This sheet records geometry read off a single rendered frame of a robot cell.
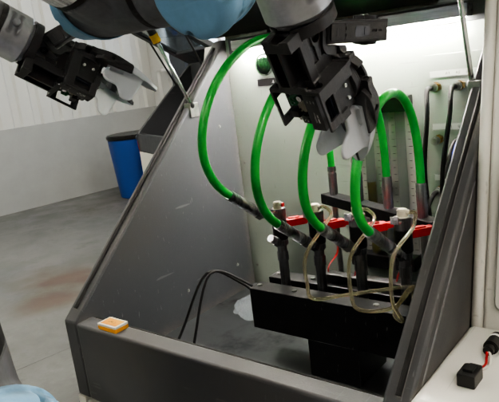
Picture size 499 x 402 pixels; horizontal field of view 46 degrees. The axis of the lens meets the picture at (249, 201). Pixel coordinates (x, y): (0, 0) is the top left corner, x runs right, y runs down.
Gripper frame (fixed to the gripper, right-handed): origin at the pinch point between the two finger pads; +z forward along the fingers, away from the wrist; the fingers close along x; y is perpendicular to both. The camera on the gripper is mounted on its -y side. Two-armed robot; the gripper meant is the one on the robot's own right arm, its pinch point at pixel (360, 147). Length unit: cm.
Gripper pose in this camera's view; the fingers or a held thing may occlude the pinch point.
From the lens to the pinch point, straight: 74.8
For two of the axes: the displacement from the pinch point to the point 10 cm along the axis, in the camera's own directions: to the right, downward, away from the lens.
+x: 7.1, 2.0, -6.8
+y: -6.0, 6.7, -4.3
